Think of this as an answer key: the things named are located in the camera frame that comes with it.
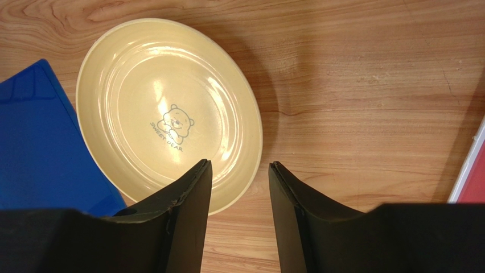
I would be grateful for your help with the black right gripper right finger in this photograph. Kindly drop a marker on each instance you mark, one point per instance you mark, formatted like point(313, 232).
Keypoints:
point(315, 233)

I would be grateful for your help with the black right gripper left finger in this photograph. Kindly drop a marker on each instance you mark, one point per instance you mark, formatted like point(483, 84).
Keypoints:
point(165, 232)

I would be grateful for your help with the yellow plate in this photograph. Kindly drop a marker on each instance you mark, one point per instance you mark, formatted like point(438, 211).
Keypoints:
point(154, 97)

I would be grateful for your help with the blue folder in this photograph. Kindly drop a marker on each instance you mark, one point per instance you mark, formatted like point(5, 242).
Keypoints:
point(45, 163)

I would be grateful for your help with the red folder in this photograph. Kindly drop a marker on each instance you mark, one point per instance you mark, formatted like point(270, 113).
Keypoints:
point(469, 185)

